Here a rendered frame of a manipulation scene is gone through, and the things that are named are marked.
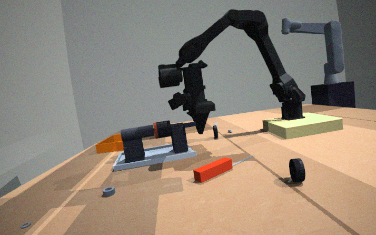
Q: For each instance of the red-handled screwdriver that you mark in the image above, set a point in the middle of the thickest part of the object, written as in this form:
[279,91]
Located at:
[215,168]

